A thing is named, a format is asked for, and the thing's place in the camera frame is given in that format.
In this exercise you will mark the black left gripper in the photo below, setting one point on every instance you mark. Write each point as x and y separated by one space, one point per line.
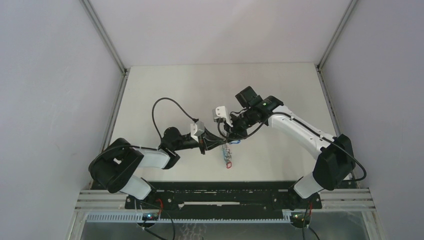
208 141

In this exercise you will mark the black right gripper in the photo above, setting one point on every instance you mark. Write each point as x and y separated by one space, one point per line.
231 131

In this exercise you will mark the blue key tag with key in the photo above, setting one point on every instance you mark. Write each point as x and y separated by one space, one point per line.
234 142

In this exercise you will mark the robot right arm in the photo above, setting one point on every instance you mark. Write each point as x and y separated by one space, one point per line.
333 154

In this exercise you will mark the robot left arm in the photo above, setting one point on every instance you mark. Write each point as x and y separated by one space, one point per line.
114 168

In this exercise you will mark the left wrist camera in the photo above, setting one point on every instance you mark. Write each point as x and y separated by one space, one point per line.
197 129

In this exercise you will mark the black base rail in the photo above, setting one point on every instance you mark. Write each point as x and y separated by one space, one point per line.
222 200

